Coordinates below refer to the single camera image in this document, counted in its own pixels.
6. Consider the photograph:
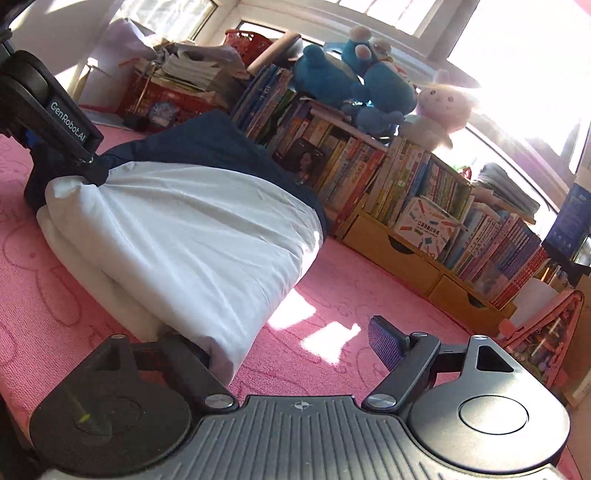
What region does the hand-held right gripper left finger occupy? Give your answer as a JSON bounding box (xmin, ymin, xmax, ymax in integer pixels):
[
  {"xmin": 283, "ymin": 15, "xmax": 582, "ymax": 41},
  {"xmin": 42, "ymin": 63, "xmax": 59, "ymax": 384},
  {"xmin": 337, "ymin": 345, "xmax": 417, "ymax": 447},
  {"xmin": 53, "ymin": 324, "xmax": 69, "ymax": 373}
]
[{"xmin": 98, "ymin": 332, "xmax": 239, "ymax": 413}]

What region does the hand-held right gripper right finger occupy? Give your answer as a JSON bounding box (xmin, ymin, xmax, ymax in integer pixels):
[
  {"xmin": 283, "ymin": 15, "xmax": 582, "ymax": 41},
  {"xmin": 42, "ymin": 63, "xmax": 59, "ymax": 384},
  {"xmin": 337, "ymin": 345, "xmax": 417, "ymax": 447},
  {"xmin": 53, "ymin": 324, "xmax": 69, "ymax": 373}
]
[{"xmin": 361, "ymin": 315, "xmax": 530, "ymax": 412}]

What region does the navy and white jacket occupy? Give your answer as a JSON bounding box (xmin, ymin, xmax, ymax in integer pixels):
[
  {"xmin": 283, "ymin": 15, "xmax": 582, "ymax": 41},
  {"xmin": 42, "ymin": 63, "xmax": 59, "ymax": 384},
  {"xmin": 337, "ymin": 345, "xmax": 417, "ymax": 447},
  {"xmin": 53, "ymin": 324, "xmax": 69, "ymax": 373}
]
[{"xmin": 23, "ymin": 111, "xmax": 331, "ymax": 386}]

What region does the pale blue booklet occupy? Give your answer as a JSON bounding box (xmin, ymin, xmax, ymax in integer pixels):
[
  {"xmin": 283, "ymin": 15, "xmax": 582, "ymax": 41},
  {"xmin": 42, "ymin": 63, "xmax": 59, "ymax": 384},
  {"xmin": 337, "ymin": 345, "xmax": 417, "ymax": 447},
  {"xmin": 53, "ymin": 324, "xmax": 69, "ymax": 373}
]
[{"xmin": 78, "ymin": 104, "xmax": 125, "ymax": 126}]

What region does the pink rabbit print blanket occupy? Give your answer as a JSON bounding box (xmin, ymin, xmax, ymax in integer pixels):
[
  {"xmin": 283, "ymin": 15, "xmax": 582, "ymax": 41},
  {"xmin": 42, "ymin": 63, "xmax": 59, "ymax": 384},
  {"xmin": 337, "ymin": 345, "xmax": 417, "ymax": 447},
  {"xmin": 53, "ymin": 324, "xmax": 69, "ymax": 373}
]
[{"xmin": 0, "ymin": 124, "xmax": 583, "ymax": 480}]

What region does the white paper bag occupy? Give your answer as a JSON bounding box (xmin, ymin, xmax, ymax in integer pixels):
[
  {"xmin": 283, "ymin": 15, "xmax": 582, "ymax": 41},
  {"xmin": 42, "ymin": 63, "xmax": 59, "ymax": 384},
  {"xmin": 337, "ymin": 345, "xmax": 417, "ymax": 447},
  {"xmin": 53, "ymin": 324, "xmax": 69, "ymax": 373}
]
[{"xmin": 85, "ymin": 17, "xmax": 160, "ymax": 109}]

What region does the wooden drawer organizer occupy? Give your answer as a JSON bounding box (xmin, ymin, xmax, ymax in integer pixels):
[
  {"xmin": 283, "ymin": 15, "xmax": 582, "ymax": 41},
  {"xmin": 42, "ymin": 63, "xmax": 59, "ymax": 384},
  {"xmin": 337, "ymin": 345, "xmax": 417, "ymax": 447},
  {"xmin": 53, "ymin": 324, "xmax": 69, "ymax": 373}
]
[{"xmin": 335, "ymin": 210, "xmax": 518, "ymax": 319}]

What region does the white box with colourful print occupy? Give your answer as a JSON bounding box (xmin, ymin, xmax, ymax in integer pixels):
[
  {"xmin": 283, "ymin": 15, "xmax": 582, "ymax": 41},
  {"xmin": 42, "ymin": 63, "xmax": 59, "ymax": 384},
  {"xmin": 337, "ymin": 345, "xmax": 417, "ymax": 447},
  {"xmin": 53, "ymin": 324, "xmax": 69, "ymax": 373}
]
[{"xmin": 393, "ymin": 196, "xmax": 462, "ymax": 259}]

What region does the row of slim paperback books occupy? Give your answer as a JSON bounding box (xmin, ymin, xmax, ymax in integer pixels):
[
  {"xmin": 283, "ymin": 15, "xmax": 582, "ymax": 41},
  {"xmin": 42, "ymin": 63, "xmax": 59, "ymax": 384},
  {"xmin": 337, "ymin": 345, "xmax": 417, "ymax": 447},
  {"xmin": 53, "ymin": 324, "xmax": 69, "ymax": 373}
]
[{"xmin": 318, "ymin": 138, "xmax": 561, "ymax": 310}]

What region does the white paper sheet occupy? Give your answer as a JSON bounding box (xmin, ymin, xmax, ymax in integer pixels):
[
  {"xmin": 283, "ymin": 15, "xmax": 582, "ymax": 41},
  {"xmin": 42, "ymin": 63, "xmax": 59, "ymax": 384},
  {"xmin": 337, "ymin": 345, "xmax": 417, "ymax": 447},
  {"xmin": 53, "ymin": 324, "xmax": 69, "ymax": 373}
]
[{"xmin": 510, "ymin": 277, "xmax": 559, "ymax": 328}]

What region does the pink triangular bag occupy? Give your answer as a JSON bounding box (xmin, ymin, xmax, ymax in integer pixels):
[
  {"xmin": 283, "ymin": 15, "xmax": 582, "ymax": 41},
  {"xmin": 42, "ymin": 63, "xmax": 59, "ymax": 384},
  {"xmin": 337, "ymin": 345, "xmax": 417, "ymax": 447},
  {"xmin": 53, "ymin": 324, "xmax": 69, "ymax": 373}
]
[{"xmin": 499, "ymin": 288, "xmax": 585, "ymax": 402}]

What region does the stack of paper workbooks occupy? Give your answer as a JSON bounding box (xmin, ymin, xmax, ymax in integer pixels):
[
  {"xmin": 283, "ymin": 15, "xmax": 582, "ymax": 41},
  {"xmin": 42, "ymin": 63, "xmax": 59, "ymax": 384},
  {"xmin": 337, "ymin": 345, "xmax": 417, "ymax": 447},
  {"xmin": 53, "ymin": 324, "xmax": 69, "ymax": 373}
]
[{"xmin": 148, "ymin": 41, "xmax": 250, "ymax": 100}]

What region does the stack of thin booklets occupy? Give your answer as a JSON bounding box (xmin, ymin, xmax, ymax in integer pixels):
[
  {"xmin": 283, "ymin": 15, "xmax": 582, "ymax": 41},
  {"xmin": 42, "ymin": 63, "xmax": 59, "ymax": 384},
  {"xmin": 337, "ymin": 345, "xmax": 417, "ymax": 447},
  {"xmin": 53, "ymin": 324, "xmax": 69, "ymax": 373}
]
[{"xmin": 473, "ymin": 162, "xmax": 541, "ymax": 224}]

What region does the red plastic basket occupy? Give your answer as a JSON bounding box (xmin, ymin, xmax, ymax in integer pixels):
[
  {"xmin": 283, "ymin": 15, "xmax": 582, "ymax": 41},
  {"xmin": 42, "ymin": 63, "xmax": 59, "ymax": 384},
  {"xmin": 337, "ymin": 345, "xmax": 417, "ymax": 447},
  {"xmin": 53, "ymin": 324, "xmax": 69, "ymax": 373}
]
[{"xmin": 224, "ymin": 28, "xmax": 273, "ymax": 65}]

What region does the dark blue poster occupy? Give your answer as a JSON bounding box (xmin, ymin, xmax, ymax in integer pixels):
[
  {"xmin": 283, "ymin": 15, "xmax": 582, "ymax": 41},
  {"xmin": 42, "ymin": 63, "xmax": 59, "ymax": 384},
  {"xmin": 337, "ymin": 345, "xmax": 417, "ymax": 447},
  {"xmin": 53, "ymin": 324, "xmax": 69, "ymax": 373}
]
[{"xmin": 542, "ymin": 182, "xmax": 591, "ymax": 266}]

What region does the row of large books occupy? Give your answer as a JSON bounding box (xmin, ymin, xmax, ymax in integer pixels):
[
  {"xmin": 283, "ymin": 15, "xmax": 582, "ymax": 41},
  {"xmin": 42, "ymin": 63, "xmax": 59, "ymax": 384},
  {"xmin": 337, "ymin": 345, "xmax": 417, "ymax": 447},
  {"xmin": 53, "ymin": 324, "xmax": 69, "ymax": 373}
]
[{"xmin": 231, "ymin": 62, "xmax": 389, "ymax": 185}]

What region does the pink and white plush toy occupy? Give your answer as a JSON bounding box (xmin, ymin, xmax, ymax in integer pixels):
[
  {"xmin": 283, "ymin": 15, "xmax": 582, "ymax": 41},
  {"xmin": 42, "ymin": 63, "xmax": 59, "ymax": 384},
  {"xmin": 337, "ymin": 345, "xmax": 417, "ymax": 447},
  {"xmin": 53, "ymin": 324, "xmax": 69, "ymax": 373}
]
[{"xmin": 399, "ymin": 69, "xmax": 478, "ymax": 151}]

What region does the blue cat plush toy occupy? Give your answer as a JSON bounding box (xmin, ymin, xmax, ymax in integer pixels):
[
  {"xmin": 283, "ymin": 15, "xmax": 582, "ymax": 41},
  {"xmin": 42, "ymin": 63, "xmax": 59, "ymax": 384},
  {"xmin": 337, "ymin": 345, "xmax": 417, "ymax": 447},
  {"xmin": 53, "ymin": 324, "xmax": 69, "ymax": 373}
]
[{"xmin": 342, "ymin": 25, "xmax": 419, "ymax": 137}]

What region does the white framed window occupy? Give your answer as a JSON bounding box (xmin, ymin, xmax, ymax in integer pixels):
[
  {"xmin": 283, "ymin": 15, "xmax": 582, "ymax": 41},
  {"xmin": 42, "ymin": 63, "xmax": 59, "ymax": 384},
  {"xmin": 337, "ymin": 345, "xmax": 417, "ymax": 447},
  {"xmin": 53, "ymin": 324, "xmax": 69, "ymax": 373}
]
[{"xmin": 106, "ymin": 0, "xmax": 591, "ymax": 185}]

